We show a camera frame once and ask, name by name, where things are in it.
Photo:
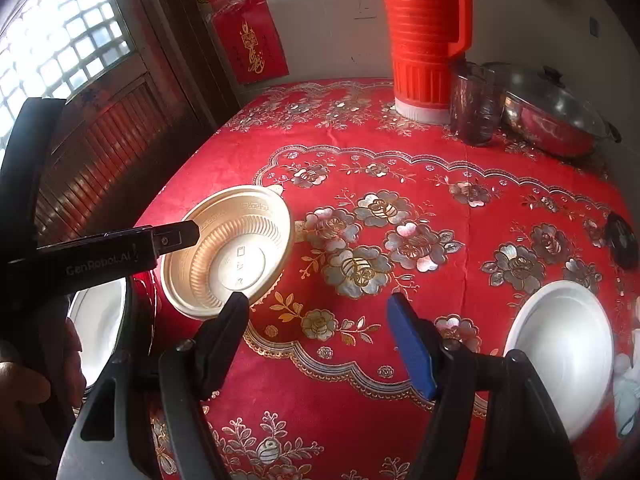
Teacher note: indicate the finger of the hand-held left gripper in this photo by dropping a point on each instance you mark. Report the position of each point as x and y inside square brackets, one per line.
[175, 237]

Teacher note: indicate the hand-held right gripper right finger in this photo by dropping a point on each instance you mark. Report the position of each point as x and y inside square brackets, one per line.
[410, 347]

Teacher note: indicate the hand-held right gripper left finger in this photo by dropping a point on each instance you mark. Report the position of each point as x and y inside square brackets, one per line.
[232, 320]

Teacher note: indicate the beige plastic bowl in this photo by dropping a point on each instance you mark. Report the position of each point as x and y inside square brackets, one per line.
[235, 260]

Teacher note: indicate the person's left hand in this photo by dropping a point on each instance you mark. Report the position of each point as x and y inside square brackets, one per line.
[22, 382]

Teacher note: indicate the white foam plate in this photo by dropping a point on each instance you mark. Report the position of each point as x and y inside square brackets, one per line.
[95, 330]

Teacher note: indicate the wooden slatted door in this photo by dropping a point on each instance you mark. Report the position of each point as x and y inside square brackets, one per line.
[115, 145]

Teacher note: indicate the red floral tablecloth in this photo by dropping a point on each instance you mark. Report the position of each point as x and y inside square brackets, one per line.
[400, 200]

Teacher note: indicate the large white foam bowl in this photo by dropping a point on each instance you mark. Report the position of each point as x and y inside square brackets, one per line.
[560, 350]

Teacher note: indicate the white crumpled plastic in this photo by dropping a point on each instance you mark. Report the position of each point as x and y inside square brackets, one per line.
[626, 390]

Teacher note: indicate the window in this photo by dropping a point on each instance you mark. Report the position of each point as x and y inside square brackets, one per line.
[65, 35]

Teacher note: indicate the dark round object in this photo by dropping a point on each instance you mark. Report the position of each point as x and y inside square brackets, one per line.
[620, 240]

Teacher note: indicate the steel pot with lid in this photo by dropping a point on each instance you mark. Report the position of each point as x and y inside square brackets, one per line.
[545, 92]

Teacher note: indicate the red ribbed thermos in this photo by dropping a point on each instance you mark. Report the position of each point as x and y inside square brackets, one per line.
[420, 50]

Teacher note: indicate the red hanging wall decoration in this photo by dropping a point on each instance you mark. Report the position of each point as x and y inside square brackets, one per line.
[252, 40]

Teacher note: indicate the wall socket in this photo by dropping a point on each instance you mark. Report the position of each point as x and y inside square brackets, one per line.
[593, 27]

